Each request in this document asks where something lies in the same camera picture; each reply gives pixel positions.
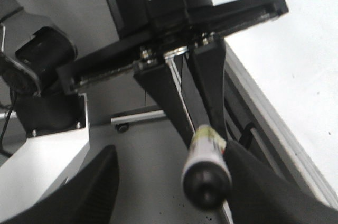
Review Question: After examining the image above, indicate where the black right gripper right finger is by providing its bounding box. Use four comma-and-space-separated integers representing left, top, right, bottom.
223, 141, 337, 223

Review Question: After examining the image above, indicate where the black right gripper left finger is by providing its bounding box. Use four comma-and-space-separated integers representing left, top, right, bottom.
4, 145, 119, 223

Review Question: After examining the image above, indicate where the white whiteboard marker with tape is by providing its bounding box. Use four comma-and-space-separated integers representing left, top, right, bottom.
181, 124, 232, 211

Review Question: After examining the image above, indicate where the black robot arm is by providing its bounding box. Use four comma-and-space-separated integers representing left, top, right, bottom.
1, 0, 337, 223

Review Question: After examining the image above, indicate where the white whiteboard with grey frame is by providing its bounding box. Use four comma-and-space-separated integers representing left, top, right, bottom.
213, 0, 337, 208

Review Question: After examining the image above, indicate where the black camera rail mount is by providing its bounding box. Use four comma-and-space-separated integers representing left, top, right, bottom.
57, 0, 288, 146

